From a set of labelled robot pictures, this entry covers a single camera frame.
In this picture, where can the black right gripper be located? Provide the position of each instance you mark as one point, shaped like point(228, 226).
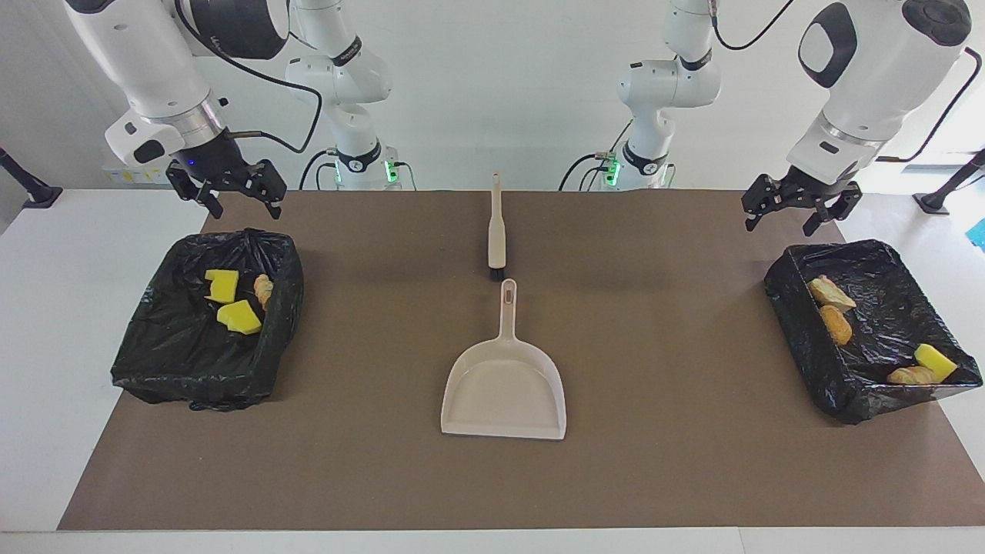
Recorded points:
point(215, 165)

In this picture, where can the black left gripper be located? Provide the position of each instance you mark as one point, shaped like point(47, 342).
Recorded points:
point(806, 188)

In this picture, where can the pale bread chunk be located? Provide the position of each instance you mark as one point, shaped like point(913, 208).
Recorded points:
point(829, 292)

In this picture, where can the notched yellow sponge piece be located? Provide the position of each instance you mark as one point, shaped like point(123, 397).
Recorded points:
point(223, 286)

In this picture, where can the striped croissant piece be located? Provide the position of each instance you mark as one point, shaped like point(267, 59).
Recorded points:
point(264, 291)

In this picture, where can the brown bread roll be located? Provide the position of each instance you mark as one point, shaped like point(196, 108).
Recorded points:
point(836, 325)

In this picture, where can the green and yellow sponge piece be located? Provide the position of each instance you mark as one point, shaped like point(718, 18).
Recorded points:
point(240, 317)

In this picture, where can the striped bread roll piece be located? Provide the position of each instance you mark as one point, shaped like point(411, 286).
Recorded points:
point(909, 375)

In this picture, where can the small yellow sponge piece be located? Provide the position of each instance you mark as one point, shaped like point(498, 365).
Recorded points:
point(935, 360)

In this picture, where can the beige brush with black bristles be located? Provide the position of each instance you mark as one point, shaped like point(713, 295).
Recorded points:
point(496, 231)

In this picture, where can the beige plastic dustpan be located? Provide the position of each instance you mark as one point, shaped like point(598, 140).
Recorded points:
point(504, 385)

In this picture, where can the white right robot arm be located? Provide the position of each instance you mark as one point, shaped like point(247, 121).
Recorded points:
point(154, 69)

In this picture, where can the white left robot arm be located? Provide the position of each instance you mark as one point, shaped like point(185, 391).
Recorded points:
point(869, 69)

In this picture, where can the bin lined with black bag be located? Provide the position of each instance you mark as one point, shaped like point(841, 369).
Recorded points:
point(869, 331)
point(169, 362)

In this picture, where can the small white labelled box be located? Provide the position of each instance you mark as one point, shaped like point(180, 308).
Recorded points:
point(115, 173)

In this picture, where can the cyan object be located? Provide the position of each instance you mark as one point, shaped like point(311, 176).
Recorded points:
point(979, 235)

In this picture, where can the brown table mat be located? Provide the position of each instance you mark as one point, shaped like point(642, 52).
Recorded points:
point(492, 477)

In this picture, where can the white wall box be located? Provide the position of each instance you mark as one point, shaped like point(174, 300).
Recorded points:
point(154, 171)

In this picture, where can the black camera stand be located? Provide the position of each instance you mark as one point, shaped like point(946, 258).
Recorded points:
point(935, 201)
point(42, 196)

